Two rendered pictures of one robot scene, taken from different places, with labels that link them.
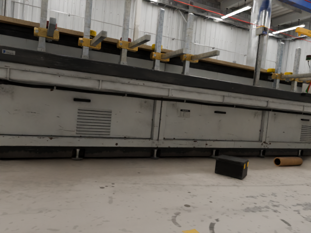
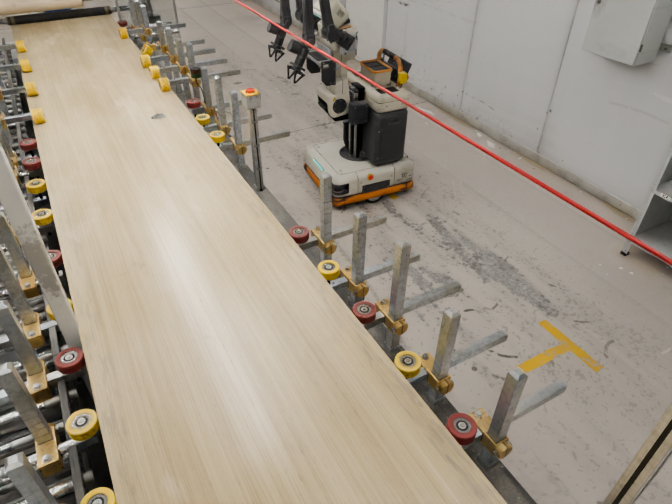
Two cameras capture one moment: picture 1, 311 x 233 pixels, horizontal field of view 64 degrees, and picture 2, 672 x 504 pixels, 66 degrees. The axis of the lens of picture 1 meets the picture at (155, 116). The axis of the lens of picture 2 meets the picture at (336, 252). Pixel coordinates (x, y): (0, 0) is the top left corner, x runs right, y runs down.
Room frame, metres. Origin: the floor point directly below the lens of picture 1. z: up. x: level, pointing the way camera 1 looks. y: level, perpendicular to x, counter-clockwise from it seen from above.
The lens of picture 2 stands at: (1.97, 1.49, 2.12)
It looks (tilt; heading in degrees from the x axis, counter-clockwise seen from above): 38 degrees down; 266
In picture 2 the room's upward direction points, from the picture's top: 1 degrees clockwise
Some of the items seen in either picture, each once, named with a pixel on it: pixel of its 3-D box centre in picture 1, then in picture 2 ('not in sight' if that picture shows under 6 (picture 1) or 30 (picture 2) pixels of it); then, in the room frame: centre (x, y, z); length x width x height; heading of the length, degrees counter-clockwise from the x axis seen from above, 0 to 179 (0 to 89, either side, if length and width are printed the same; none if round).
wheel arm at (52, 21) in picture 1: (50, 31); (509, 415); (1.40, 0.63, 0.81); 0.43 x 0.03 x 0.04; 26
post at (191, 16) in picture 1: (188, 45); (326, 225); (1.91, -0.20, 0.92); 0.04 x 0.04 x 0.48; 26
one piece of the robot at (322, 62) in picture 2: not in sight; (322, 62); (1.86, -1.95, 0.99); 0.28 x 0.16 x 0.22; 111
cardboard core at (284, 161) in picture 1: (288, 161); not in sight; (2.31, -1.28, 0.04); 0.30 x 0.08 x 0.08; 116
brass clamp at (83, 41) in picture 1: (89, 43); (434, 373); (1.59, 0.46, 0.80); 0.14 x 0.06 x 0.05; 116
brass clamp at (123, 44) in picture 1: (127, 45); (391, 317); (1.70, 0.23, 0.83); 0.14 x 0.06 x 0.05; 116
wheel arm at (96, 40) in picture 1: (95, 41); (454, 359); (1.51, 0.40, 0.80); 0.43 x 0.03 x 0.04; 26
